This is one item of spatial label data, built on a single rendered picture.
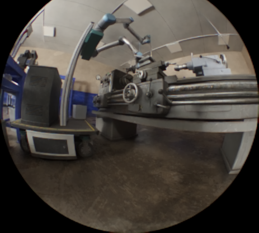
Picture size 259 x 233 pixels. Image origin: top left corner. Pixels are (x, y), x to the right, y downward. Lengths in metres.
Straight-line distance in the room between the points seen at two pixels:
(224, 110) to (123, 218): 0.94
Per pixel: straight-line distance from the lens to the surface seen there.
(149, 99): 0.73
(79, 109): 3.26
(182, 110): 0.79
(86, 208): 0.57
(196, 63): 1.08
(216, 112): 0.80
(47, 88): 0.82
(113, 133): 1.40
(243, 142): 0.93
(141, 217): 0.55
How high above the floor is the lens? 0.52
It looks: 5 degrees up
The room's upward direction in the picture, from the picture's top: 3 degrees clockwise
